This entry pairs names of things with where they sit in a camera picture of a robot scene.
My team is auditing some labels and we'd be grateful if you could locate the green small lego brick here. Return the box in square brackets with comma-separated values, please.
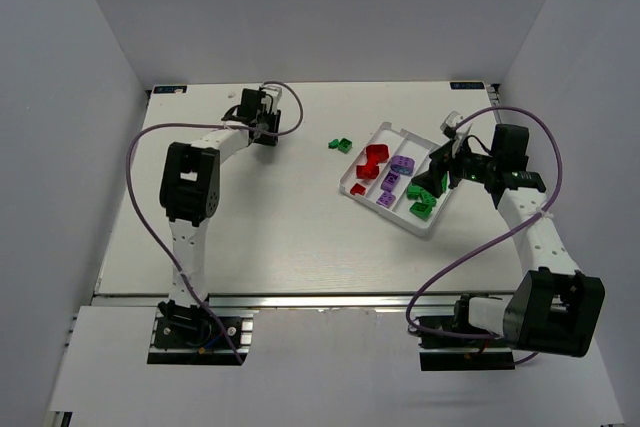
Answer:
[409, 202, 433, 221]

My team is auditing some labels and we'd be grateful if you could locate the purple paw print lego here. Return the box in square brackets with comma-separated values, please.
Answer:
[390, 155, 415, 176]

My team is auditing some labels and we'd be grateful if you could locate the small purple lego brick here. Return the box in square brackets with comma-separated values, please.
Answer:
[381, 171, 400, 192]

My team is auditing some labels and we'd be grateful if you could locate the purple square lego brick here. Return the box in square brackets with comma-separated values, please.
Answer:
[376, 191, 396, 209]

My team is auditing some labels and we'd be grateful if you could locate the red rounded lego brick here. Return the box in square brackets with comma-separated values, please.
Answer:
[365, 144, 390, 165]

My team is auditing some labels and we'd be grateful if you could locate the red long lego brick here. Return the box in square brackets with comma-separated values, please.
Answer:
[356, 160, 380, 181]

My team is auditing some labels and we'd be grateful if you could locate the small red lego brick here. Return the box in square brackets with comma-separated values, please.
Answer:
[350, 183, 366, 196]

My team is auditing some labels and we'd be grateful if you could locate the green square lego brick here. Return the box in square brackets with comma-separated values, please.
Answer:
[406, 184, 423, 200]

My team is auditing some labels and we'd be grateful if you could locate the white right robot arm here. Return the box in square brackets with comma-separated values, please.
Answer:
[413, 124, 605, 357]

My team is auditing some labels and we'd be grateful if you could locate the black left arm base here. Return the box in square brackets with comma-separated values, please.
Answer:
[147, 301, 251, 366]

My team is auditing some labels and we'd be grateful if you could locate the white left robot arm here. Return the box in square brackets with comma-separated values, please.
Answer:
[159, 85, 282, 331]

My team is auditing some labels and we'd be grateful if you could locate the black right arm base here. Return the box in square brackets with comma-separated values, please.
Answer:
[408, 326, 515, 372]

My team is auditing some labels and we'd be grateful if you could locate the white three-compartment tray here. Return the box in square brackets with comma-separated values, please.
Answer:
[339, 122, 451, 237]

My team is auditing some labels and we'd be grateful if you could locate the blue right corner label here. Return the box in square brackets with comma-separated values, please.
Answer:
[449, 81, 486, 90]

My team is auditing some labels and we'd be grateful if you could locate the blue corner label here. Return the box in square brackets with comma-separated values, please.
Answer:
[449, 81, 486, 90]
[152, 85, 187, 95]

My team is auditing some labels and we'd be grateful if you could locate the blue left corner label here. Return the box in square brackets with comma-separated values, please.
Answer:
[152, 85, 187, 95]

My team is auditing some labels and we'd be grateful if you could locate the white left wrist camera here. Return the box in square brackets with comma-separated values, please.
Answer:
[260, 84, 283, 112]

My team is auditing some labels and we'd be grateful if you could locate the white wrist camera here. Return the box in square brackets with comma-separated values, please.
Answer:
[260, 84, 283, 112]
[440, 111, 472, 157]

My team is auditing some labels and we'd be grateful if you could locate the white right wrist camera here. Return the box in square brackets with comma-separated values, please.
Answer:
[440, 111, 472, 157]

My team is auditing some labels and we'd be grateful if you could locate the aluminium table rail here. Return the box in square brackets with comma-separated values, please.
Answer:
[89, 291, 531, 313]

